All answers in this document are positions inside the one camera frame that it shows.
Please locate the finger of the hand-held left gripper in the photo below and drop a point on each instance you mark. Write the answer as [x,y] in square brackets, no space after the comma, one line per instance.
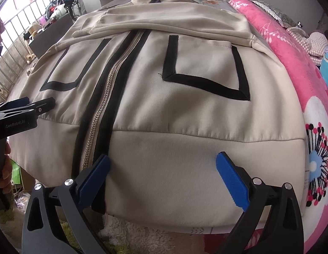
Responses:
[10,103]
[44,104]

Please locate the pink knit garment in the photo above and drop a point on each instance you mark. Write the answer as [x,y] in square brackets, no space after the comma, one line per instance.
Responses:
[309,45]

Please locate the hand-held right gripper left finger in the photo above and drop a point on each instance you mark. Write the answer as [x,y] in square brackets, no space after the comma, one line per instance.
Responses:
[95,180]

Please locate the green bag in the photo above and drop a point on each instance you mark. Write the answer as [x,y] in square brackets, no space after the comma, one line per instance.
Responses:
[15,172]

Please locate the white fluffy rug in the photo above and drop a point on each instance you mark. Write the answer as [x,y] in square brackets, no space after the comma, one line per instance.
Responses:
[142,240]

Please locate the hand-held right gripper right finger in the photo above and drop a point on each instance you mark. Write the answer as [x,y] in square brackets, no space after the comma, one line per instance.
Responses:
[232,180]

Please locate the pile of clothes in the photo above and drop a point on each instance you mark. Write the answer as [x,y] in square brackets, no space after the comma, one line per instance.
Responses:
[58,5]

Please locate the pink floral blanket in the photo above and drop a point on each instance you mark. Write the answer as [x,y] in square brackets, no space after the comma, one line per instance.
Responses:
[299,71]

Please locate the lace-trimmed pillow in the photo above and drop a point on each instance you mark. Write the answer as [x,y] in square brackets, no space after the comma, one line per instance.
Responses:
[275,13]

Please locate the metal window railing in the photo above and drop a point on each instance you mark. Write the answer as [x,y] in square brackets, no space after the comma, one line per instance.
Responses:
[13,47]

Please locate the person's left hand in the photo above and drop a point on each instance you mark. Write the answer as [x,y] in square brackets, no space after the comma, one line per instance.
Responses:
[7,174]

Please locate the beige zip jacket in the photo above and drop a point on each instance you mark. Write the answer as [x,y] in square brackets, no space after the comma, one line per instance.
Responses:
[179,111]

